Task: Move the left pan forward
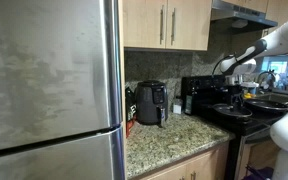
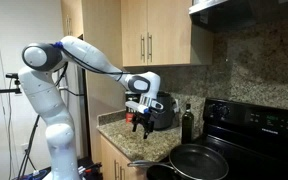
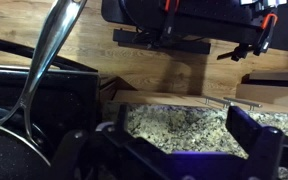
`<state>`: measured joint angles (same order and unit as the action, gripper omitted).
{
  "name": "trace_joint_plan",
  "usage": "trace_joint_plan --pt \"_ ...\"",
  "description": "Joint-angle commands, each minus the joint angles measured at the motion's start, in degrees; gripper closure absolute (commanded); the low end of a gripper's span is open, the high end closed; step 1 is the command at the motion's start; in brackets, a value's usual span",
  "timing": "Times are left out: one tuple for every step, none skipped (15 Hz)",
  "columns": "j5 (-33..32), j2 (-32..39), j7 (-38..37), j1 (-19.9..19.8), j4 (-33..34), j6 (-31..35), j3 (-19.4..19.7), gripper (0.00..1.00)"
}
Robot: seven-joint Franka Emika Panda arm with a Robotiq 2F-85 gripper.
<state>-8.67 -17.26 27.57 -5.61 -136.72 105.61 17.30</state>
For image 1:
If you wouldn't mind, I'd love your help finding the stainless steel fridge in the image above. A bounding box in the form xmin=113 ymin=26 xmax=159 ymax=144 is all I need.
xmin=0 ymin=0 xmax=127 ymax=180

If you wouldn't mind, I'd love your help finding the steel kitchen sink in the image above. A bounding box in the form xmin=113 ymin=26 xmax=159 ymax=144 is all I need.
xmin=255 ymin=93 xmax=288 ymax=105

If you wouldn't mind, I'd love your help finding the small black frying pan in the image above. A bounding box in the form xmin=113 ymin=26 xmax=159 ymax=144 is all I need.
xmin=212 ymin=102 xmax=254 ymax=120

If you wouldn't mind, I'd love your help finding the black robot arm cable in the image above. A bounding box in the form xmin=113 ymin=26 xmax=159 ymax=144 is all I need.
xmin=212 ymin=54 xmax=236 ymax=76

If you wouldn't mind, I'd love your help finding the black and red bag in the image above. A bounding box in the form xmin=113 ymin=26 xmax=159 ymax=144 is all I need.
xmin=125 ymin=85 xmax=138 ymax=138

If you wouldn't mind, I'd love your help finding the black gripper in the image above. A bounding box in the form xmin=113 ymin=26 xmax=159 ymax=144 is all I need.
xmin=229 ymin=85 xmax=246 ymax=112

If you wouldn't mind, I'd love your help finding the dark grey air fryer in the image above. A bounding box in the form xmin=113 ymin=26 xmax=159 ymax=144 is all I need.
xmin=134 ymin=80 xmax=169 ymax=128

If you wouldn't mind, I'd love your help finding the black electric stove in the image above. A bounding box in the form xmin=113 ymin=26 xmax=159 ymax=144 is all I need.
xmin=181 ymin=75 xmax=288 ymax=180

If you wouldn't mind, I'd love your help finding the tall wood side panel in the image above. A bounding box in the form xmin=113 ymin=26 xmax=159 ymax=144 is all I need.
xmin=118 ymin=0 xmax=127 ymax=141

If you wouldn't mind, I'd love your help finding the steel cabinet bar handle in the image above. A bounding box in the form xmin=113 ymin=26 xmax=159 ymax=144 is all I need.
xmin=159 ymin=4 xmax=165 ymax=46
xmin=170 ymin=7 xmax=177 ymax=46

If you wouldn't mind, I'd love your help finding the bright kitchen window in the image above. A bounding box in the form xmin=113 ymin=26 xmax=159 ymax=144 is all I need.
xmin=260 ymin=55 xmax=288 ymax=90

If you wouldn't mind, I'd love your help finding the light wood base cabinet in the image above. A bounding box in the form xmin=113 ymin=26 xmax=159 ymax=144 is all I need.
xmin=139 ymin=141 xmax=232 ymax=180

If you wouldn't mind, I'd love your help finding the chrome kitchen faucet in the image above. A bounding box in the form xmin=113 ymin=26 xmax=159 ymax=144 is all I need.
xmin=257 ymin=70 xmax=277 ymax=92

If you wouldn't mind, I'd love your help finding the small white box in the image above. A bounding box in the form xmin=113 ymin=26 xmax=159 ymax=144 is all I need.
xmin=172 ymin=98 xmax=183 ymax=115

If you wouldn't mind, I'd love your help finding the light wood cabinet door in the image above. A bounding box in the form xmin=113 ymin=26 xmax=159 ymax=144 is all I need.
xmin=165 ymin=0 xmax=213 ymax=52
xmin=122 ymin=0 xmax=168 ymax=49

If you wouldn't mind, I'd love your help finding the steel range hood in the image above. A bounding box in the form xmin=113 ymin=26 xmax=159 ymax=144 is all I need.
xmin=210 ymin=0 xmax=279 ymax=34

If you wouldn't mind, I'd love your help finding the large black frying pan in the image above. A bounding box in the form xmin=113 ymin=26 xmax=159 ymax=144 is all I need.
xmin=243 ymin=98 xmax=288 ymax=113

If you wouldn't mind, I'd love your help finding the purple object on floor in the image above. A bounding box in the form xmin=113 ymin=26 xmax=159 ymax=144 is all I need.
xmin=242 ymin=164 xmax=275 ymax=180

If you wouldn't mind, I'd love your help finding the dark olive oil bottle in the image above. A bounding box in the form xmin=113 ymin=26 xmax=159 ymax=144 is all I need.
xmin=184 ymin=89 xmax=194 ymax=116

